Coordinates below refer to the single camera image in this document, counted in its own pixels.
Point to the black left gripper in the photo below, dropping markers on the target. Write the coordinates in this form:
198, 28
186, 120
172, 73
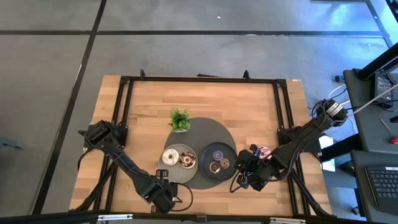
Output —
164, 189

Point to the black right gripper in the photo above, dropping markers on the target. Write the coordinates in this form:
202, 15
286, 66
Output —
262, 174

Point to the pink frosted donut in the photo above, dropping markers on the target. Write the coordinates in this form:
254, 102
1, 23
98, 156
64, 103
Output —
265, 152

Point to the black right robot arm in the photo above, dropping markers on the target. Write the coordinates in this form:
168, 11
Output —
304, 137

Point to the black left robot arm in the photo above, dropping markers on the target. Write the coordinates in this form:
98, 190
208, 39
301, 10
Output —
124, 161

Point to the grey round plate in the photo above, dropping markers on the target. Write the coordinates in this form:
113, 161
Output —
178, 175

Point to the large white frosted donut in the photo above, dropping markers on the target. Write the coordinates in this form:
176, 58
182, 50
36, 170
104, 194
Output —
166, 157

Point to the small brown sprinkled donut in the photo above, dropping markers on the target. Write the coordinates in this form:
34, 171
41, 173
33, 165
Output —
227, 163

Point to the large chocolate white-striped donut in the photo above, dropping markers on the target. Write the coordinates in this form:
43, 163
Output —
183, 160

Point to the small chocolate white-centred donut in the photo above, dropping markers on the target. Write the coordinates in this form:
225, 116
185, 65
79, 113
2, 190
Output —
211, 167

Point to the small purple frosted donut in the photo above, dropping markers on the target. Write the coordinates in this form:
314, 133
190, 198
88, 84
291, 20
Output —
215, 153

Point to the black round plate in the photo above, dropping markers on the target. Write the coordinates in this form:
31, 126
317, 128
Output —
205, 155

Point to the round grey woven placemat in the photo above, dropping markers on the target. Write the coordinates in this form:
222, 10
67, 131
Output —
205, 130

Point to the green plant in white pot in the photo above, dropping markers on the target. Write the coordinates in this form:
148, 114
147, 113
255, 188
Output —
179, 120

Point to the black desk support beam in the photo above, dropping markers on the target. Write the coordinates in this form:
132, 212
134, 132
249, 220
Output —
342, 147

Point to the black overhead crossbar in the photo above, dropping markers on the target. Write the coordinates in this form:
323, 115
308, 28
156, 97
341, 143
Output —
62, 217

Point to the dark grey desk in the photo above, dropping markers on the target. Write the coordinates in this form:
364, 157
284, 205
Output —
360, 186
363, 124

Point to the black keyboard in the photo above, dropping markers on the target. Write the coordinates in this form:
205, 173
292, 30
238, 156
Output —
384, 189

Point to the light grey rod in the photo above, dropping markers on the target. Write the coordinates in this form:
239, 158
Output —
373, 101

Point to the black power adapter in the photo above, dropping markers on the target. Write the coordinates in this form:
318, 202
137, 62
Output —
383, 88

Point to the black diagonal beam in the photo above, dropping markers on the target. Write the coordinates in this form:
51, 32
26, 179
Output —
379, 60

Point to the black aluminium table frame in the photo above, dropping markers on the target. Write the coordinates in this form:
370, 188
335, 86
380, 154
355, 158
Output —
202, 80

